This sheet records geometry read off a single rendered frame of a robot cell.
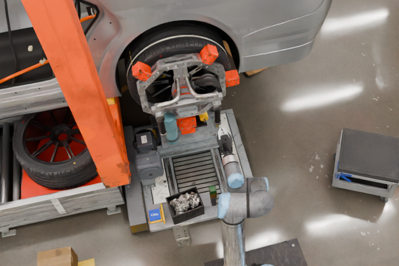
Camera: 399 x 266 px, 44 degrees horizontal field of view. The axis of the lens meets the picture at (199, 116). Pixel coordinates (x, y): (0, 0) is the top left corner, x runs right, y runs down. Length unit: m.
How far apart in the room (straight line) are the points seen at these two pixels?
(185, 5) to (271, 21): 0.56
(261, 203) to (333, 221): 1.39
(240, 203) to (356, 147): 1.45
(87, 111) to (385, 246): 2.18
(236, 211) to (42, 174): 1.53
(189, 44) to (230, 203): 1.05
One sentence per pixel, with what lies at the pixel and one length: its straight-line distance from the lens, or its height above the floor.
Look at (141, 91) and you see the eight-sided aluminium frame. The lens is 3.03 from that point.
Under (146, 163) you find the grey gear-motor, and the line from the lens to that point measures 3.36.
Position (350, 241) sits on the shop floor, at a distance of 3.61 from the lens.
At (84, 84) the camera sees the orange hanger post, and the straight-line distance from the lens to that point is 2.36.
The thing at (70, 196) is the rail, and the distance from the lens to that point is 3.40.
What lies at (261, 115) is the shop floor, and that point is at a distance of 4.03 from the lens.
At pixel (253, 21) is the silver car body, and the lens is 3.00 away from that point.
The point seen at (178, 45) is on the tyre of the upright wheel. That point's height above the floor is 1.17.
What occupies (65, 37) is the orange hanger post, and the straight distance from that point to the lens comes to 2.15.
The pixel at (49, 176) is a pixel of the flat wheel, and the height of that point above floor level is 0.47.
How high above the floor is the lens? 3.28
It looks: 54 degrees down
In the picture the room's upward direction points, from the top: 5 degrees counter-clockwise
